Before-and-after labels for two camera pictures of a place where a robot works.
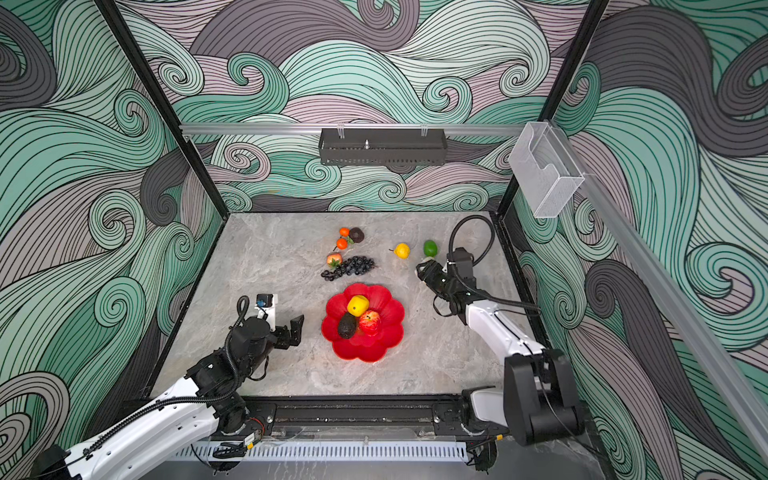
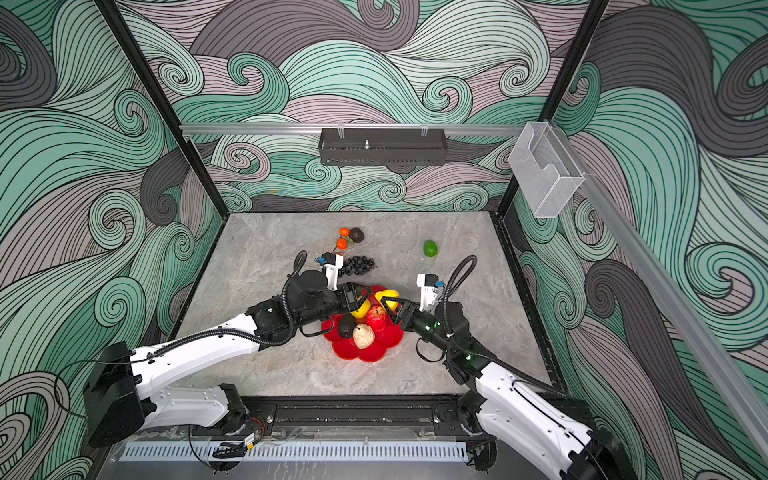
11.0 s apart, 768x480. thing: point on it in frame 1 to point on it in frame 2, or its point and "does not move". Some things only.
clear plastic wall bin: (545, 168) does not move
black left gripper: (295, 338) to (349, 297)
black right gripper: (430, 273) to (410, 313)
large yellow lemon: (357, 305) does not move
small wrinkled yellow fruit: (401, 251) to (387, 293)
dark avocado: (347, 325) does not move
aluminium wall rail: (351, 129) does not move
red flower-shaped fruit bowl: (369, 348) does not move
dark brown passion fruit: (357, 235) does not move
